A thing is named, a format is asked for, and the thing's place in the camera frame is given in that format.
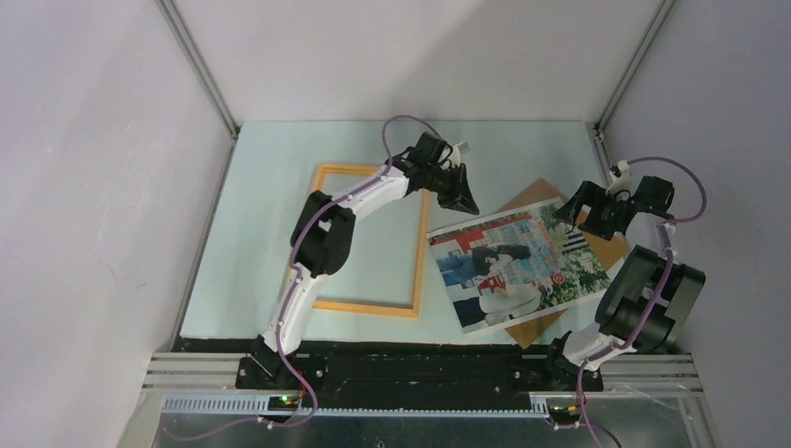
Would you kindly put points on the brown cardboard backing board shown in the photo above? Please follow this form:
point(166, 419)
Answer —
point(610, 254)

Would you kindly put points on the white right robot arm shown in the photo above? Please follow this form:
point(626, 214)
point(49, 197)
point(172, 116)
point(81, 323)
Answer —
point(652, 295)

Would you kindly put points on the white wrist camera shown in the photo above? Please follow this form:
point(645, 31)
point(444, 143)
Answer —
point(455, 155)
point(621, 178)

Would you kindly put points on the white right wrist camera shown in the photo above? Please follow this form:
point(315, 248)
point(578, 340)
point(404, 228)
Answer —
point(621, 178)

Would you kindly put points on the grey slotted cable duct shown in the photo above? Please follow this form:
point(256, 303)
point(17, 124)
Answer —
point(267, 405)

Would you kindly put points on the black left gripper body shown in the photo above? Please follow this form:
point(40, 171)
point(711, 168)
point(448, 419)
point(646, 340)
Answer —
point(437, 177)

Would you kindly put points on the colourful printed photo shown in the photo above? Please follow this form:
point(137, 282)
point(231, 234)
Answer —
point(512, 267)

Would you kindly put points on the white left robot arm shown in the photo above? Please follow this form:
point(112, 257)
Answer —
point(322, 239)

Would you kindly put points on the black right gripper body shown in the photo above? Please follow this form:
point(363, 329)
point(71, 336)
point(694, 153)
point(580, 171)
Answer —
point(601, 219)

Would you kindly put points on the aluminium front rail frame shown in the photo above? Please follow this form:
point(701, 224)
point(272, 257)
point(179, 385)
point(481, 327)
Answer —
point(647, 401)

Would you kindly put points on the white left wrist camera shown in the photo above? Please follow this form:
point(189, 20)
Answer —
point(455, 155)

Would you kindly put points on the orange wooden picture frame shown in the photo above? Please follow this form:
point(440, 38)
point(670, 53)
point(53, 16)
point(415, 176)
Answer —
point(384, 272)

